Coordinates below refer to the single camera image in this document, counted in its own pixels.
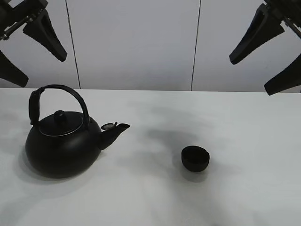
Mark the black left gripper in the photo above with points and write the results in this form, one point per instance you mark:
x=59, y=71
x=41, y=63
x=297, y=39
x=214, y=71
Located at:
x=39, y=28

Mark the black round teapot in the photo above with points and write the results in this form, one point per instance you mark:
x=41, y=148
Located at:
x=66, y=143

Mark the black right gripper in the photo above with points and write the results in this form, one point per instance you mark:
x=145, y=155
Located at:
x=266, y=25

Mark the small black teacup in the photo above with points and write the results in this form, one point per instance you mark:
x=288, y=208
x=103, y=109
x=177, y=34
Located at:
x=195, y=159

